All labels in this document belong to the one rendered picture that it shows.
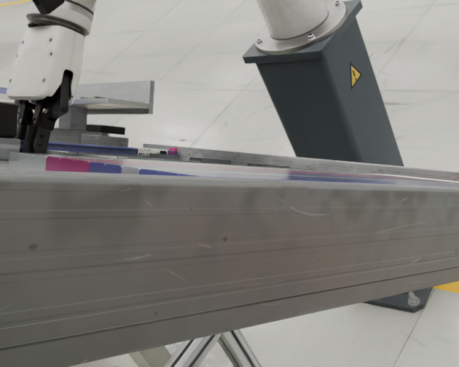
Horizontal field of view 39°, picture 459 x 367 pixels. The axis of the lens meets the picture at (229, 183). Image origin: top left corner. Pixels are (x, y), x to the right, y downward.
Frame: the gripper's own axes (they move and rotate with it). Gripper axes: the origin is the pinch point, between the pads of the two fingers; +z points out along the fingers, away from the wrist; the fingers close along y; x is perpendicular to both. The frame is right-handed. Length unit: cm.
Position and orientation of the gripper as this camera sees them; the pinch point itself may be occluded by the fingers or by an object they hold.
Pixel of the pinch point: (31, 142)
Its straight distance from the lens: 90.0
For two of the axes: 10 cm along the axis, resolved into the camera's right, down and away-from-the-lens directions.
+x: 6.5, 1.9, 7.4
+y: 7.3, 1.0, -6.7
